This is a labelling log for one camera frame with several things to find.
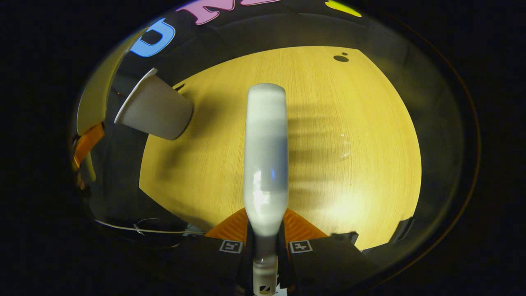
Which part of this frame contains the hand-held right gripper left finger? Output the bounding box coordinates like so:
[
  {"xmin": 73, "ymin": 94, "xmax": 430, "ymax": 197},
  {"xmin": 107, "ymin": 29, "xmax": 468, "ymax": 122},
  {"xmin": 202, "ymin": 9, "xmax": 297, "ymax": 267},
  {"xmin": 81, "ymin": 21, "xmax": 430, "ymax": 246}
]
[{"xmin": 171, "ymin": 207, "xmax": 255, "ymax": 296}]

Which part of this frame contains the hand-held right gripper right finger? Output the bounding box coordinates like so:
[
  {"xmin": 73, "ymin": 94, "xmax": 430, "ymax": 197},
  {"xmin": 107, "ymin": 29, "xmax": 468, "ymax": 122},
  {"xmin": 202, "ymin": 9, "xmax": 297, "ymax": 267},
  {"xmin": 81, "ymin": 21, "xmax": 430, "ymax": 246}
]
[{"xmin": 279, "ymin": 208, "xmax": 383, "ymax": 295}]

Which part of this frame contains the grey plastic garbage bin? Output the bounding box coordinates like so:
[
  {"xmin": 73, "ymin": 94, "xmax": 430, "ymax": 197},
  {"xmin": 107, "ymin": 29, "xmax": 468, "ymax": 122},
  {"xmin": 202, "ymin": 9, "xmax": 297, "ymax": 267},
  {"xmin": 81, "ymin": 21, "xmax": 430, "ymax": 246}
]
[{"xmin": 114, "ymin": 67, "xmax": 195, "ymax": 141}]

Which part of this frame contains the small white broom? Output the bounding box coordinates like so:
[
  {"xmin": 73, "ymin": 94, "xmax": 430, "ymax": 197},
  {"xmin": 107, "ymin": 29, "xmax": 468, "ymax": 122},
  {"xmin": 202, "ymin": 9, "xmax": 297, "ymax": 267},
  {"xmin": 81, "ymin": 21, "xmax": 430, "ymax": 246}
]
[{"xmin": 243, "ymin": 83, "xmax": 290, "ymax": 296}]

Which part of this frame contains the black backdrop cloth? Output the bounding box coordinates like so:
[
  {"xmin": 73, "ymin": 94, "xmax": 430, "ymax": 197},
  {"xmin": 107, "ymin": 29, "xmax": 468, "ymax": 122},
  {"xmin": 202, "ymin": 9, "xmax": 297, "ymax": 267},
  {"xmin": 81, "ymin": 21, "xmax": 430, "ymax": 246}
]
[{"xmin": 70, "ymin": 0, "xmax": 467, "ymax": 247}]

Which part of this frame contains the white cable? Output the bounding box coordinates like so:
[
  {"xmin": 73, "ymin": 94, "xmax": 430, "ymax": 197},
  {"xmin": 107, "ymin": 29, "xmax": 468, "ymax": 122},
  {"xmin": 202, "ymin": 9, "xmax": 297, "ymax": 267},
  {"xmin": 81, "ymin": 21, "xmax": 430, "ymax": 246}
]
[{"xmin": 94, "ymin": 219, "xmax": 207, "ymax": 238}]

